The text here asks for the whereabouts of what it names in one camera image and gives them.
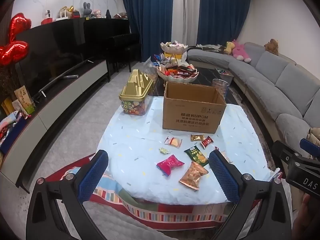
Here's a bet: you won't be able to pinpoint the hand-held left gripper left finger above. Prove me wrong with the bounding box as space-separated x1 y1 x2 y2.
26 149 109 240

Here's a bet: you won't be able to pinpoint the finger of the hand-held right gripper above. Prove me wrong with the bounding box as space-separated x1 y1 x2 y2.
272 140 302 167
299 138 320 158

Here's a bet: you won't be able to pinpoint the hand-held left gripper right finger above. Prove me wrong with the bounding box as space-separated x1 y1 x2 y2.
208 149 293 240

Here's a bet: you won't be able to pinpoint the copper snack packet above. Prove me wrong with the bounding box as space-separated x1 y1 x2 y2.
178 161 209 192

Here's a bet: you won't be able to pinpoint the green chips packet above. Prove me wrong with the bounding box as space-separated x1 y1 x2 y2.
184 146 209 167

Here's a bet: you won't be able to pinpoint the pink snack packet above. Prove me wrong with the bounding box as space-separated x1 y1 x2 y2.
156 154 185 176

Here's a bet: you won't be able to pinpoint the clear cracker packet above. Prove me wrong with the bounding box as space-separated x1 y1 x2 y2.
164 136 182 148

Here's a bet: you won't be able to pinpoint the brown cardboard box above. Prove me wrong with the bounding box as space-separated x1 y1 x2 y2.
162 81 227 134

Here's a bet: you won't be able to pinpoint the person's right hand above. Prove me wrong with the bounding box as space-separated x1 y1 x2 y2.
292 194 320 240

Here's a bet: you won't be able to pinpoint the light blue printed cloth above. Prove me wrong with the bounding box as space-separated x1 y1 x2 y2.
96 96 278 204

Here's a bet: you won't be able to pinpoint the grey sofa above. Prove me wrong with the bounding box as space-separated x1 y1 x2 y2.
186 41 320 160

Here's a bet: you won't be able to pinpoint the grey black television cabinet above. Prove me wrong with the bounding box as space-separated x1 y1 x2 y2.
0 59 110 194

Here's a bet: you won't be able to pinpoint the blue box of packets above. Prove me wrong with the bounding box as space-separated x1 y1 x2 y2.
0 111 28 155

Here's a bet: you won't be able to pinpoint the clear jar of coated nuts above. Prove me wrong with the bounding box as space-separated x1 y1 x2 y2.
212 78 230 98

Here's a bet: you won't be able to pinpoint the grey bin of toys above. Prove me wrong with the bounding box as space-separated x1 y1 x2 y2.
215 67 235 77

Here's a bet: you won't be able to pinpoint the gold lid candy container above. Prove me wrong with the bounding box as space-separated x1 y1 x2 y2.
119 69 154 116

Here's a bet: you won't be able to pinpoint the brown plush bear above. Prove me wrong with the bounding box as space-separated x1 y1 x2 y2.
264 39 279 56

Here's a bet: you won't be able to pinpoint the tan printed gift box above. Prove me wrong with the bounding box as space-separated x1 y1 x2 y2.
14 88 32 108

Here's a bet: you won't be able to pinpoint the pink plush toy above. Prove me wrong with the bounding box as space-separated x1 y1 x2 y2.
231 39 252 63

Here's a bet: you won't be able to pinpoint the white tiered bowl stand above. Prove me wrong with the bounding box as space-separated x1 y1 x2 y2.
156 41 200 83

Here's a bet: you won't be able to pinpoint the pile of mixed snack packets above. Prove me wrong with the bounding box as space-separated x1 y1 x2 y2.
158 64 198 77

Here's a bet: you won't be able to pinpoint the yellow plush toy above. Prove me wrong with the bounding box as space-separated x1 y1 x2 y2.
223 41 235 55

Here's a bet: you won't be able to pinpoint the clear bag of peanuts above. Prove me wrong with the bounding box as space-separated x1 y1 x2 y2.
142 57 160 80

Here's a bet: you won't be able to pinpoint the crumpled white dark clothes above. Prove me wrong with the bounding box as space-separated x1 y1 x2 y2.
196 44 225 53

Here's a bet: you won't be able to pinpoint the black curved television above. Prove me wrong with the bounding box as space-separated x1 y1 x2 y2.
14 21 88 98

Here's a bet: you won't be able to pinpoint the loose blue red snack packets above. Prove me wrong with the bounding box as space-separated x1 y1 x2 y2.
151 54 170 65

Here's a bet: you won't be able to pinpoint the black upright piano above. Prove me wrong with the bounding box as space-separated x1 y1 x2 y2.
84 17 142 74

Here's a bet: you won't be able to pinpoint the red heart balloon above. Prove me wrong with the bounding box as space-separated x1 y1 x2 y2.
0 40 30 67
11 13 32 40

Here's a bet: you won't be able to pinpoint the blue curtain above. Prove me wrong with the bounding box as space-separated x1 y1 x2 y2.
119 0 175 63
195 0 252 48

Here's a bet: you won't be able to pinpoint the white red toy robot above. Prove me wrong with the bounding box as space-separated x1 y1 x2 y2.
41 10 54 25

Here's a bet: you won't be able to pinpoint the gold white ornament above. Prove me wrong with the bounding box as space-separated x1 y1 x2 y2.
56 5 75 21

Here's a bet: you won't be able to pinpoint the white sheer curtain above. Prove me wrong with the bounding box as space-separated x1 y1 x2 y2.
171 0 203 47

